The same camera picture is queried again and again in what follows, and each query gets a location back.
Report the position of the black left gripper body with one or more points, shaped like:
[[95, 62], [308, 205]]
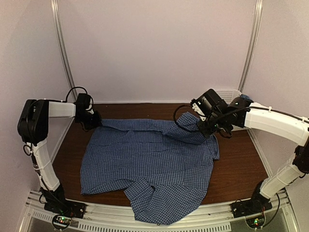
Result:
[[89, 121]]

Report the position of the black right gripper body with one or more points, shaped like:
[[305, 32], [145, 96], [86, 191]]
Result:
[[215, 124]]

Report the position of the blue checked shirt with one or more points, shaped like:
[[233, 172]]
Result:
[[171, 157]]

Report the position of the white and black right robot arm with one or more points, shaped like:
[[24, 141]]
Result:
[[287, 132]]

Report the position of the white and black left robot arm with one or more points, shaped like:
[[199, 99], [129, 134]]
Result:
[[33, 127]]

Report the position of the white plastic laundry basket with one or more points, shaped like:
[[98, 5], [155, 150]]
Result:
[[228, 94]]

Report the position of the blue grey cloth in basket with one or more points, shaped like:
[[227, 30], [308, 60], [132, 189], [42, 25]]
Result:
[[246, 97]]

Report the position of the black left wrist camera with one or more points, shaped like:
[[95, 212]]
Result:
[[84, 102]]

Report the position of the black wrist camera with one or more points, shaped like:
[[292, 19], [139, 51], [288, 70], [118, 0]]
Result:
[[209, 105], [84, 102]]

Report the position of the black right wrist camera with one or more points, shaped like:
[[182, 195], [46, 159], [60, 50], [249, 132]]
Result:
[[209, 105]]

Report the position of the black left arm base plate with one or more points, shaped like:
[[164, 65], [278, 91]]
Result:
[[67, 208]]

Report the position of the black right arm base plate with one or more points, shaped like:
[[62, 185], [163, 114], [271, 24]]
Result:
[[243, 208]]

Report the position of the aluminium front rail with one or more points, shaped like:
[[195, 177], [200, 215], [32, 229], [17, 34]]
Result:
[[150, 213]]

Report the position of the right aluminium frame post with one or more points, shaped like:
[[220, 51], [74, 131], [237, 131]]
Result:
[[257, 18]]

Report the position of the aluminium frame post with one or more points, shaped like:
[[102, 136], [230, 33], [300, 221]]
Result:
[[257, 18], [62, 47]]

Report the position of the left aluminium frame post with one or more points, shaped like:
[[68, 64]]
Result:
[[62, 47]]

